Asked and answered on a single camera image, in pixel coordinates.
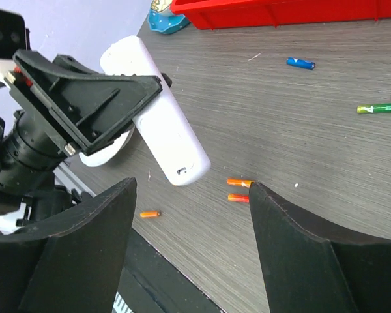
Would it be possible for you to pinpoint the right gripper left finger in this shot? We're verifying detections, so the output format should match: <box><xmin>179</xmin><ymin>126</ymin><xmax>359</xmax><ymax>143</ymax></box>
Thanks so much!
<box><xmin>0</xmin><ymin>178</ymin><xmax>137</xmax><ymax>312</ymax></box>

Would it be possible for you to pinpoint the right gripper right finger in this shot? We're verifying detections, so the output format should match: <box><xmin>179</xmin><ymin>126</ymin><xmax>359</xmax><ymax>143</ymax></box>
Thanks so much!
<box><xmin>249</xmin><ymin>183</ymin><xmax>391</xmax><ymax>312</ymax></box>

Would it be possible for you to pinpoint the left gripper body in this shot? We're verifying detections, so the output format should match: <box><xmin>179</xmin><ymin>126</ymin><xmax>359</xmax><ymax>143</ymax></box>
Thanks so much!
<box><xmin>12</xmin><ymin>50</ymin><xmax>85</xmax><ymax>155</ymax></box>

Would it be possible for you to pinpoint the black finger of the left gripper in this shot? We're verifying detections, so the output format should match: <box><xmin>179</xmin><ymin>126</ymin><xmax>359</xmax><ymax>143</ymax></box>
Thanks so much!
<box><xmin>12</xmin><ymin>67</ymin><xmax>162</xmax><ymax>155</ymax></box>

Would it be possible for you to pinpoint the white remote control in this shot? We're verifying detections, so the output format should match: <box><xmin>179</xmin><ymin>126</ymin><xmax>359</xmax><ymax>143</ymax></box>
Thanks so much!
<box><xmin>100</xmin><ymin>35</ymin><xmax>210</xmax><ymax>186</ymax></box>

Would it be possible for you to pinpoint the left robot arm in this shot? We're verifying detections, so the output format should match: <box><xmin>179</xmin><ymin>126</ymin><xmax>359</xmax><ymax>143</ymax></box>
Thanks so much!
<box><xmin>0</xmin><ymin>50</ymin><xmax>162</xmax><ymax>198</ymax></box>

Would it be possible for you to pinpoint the white paper plate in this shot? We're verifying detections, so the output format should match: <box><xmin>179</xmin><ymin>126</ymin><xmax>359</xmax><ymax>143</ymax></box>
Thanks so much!
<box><xmin>79</xmin><ymin>127</ymin><xmax>135</xmax><ymax>168</ymax></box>

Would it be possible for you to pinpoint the orange battery front left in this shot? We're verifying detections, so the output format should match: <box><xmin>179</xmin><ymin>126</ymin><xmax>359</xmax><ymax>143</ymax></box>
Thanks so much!
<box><xmin>139</xmin><ymin>211</ymin><xmax>161</xmax><ymax>218</ymax></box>

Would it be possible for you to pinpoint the orange battery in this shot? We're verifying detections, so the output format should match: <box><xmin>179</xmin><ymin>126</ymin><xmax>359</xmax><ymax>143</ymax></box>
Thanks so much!
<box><xmin>227</xmin><ymin>194</ymin><xmax>250</xmax><ymax>203</ymax></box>
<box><xmin>226</xmin><ymin>178</ymin><xmax>253</xmax><ymax>188</ymax></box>
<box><xmin>139</xmin><ymin>211</ymin><xmax>161</xmax><ymax>218</ymax></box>

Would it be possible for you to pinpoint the orange battery lower middle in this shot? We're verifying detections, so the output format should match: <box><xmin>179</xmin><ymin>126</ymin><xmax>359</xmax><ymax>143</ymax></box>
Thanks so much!
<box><xmin>227</xmin><ymin>194</ymin><xmax>250</xmax><ymax>203</ymax></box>

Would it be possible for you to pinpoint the orange battery upper middle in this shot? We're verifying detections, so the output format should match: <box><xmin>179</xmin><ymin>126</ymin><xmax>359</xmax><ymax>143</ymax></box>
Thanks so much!
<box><xmin>226</xmin><ymin>178</ymin><xmax>253</xmax><ymax>188</ymax></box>

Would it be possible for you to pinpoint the blue dotted plate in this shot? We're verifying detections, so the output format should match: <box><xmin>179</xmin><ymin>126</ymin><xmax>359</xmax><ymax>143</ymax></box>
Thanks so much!
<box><xmin>147</xmin><ymin>9</ymin><xmax>190</xmax><ymax>35</ymax></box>

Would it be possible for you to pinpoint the small patterned bowl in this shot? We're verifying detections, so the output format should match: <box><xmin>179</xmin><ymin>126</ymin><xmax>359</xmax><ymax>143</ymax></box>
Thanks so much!
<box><xmin>151</xmin><ymin>0</ymin><xmax>173</xmax><ymax>14</ymax></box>

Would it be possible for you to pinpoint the red plastic tray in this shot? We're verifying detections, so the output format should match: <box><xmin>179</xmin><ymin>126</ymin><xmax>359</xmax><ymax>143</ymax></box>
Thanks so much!
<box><xmin>171</xmin><ymin>0</ymin><xmax>391</xmax><ymax>29</ymax></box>

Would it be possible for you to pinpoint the green battery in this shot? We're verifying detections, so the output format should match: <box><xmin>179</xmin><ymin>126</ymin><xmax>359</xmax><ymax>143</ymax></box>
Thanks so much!
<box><xmin>356</xmin><ymin>103</ymin><xmax>391</xmax><ymax>114</ymax></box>

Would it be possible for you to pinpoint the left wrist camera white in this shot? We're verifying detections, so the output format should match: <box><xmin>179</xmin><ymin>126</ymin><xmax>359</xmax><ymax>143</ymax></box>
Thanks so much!
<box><xmin>0</xmin><ymin>9</ymin><xmax>30</xmax><ymax>84</ymax></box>

